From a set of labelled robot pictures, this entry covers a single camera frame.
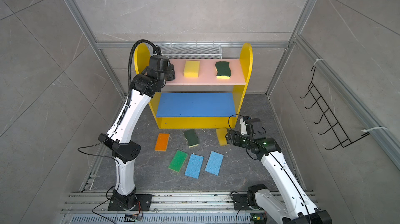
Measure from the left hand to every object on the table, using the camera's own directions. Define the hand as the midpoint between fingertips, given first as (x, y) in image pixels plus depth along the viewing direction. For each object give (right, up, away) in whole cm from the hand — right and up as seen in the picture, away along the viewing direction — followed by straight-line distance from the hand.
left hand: (166, 66), depth 74 cm
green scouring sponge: (+11, -39, +22) cm, 46 cm away
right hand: (+35, -35, +4) cm, 50 cm away
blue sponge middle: (+13, -52, +9) cm, 55 cm away
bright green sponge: (+4, -50, +11) cm, 51 cm away
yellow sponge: (+30, -36, +22) cm, 52 cm away
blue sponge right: (+24, -52, +11) cm, 58 cm away
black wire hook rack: (+72, -32, -15) cm, 81 cm away
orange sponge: (-7, -41, +18) cm, 46 cm away
